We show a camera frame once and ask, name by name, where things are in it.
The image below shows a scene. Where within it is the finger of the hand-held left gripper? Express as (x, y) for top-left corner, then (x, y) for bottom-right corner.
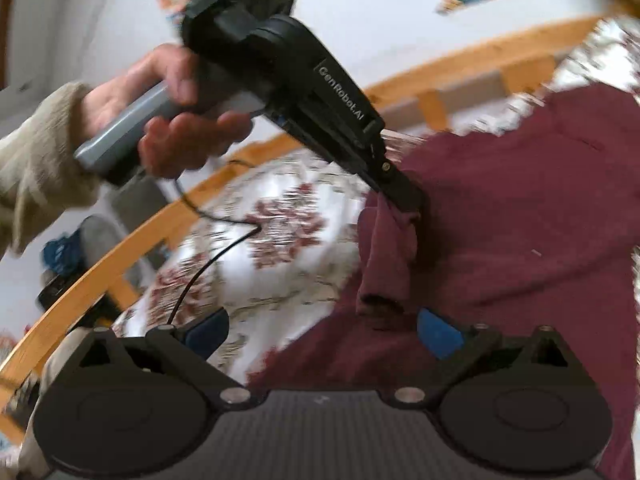
(364, 157), (430, 222)

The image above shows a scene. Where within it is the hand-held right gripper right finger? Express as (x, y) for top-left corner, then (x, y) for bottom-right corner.
(387, 308), (586, 408)

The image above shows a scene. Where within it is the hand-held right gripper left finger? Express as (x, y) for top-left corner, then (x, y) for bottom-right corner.
(70, 308), (261, 409)

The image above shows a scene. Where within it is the maroon garment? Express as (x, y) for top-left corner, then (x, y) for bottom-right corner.
(247, 82), (640, 480)

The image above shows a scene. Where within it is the person's left forearm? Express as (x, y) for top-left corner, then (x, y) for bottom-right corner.
(0, 81), (102, 257)

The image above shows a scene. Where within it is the person's left hand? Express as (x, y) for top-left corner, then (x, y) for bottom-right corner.
(82, 42), (253, 179)

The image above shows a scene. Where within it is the floral patterned blanket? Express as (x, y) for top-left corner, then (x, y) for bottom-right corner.
(112, 15), (640, 396)

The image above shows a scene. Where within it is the grey object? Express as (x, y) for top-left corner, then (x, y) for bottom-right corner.
(80, 177), (172, 283)

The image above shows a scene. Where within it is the dark object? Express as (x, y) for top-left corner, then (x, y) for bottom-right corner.
(36, 274), (122, 322)

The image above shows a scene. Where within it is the blue cloth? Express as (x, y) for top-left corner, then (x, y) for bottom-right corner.
(41, 236), (85, 275)

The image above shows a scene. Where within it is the black cable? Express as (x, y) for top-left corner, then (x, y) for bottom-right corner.
(167, 160), (263, 328)

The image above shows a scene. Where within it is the wooden bed frame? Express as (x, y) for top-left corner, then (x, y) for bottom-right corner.
(0, 14), (608, 446)

